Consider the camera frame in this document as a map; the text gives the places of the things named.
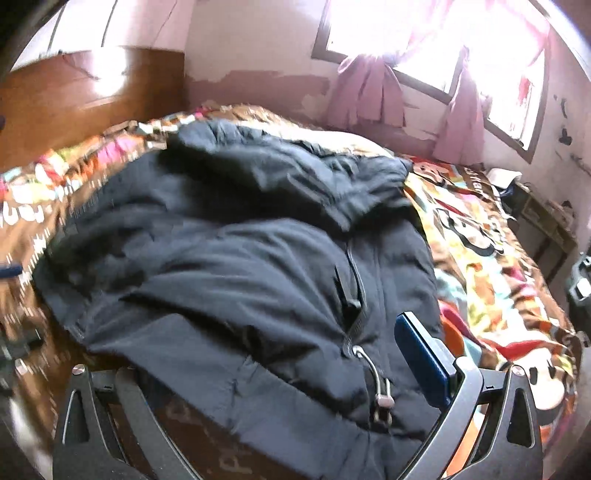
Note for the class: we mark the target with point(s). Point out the brown printed blanket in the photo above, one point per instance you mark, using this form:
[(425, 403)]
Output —
[(489, 286)]

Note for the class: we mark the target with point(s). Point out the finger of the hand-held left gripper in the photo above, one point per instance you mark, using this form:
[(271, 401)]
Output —
[(10, 270)]

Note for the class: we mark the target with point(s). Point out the white cloth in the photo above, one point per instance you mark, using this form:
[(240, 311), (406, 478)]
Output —
[(504, 176)]

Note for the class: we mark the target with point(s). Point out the dark navy jacket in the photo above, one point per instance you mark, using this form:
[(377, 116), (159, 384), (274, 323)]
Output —
[(231, 277)]

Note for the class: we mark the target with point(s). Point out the small desk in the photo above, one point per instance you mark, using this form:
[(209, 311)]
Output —
[(540, 217)]

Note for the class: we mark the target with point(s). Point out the window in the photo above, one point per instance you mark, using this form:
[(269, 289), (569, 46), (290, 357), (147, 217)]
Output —
[(415, 41)]

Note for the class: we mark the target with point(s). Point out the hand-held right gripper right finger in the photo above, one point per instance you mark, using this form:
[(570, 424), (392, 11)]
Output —
[(425, 364)]

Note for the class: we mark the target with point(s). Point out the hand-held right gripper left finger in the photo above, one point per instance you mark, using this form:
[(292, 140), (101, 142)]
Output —
[(111, 415)]

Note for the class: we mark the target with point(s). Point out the wooden headboard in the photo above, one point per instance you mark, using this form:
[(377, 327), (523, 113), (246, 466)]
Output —
[(92, 101)]

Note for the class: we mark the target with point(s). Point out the pink curtain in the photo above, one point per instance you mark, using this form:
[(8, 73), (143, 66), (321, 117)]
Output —
[(369, 92), (461, 115)]

